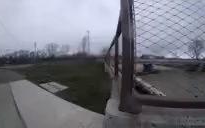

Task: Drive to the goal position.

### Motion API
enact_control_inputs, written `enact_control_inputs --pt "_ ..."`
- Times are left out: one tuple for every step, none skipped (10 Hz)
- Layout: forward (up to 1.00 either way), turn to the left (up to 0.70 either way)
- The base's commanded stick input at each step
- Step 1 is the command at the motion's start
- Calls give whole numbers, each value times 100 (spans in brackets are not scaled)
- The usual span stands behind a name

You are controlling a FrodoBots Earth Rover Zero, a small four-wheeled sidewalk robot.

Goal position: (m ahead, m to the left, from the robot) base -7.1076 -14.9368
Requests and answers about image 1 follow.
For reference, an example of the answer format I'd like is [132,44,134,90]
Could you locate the concrete fence kerb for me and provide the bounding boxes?
[102,61,205,128]

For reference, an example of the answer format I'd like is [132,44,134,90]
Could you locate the flat concrete slab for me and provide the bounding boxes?
[38,81,70,94]

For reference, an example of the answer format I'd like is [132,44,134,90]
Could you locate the chain-link fence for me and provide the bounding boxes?
[104,0,205,114]

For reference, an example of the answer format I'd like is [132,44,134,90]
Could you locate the row of bare trees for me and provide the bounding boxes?
[0,42,106,66]

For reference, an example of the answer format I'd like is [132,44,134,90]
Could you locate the overhead wires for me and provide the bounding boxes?
[0,7,28,48]

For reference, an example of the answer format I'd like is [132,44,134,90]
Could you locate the tall pole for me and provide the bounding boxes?
[85,30,91,56]

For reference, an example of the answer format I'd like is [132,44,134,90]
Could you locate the bare tree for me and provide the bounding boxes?
[187,39,205,60]

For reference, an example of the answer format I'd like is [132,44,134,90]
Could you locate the short pole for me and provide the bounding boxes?
[33,41,38,58]

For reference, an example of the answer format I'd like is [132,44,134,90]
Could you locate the green grass field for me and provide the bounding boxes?
[9,61,113,115]

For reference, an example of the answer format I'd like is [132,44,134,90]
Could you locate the pale concrete pavement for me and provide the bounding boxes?
[0,68,106,128]

